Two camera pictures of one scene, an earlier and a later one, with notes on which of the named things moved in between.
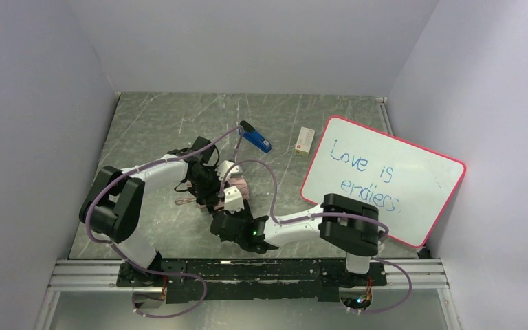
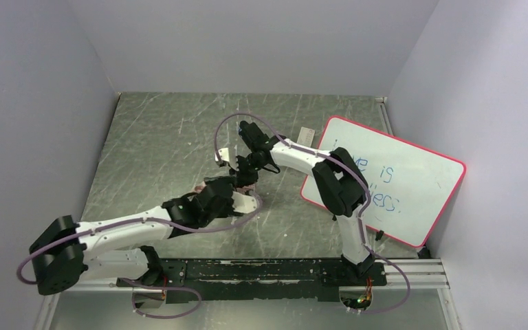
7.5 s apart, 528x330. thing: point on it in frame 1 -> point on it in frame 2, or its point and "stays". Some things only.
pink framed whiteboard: [411, 186] stays
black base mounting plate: [251, 280] stays
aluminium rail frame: [102, 275] stays
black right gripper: [229, 218] -> [245, 165]
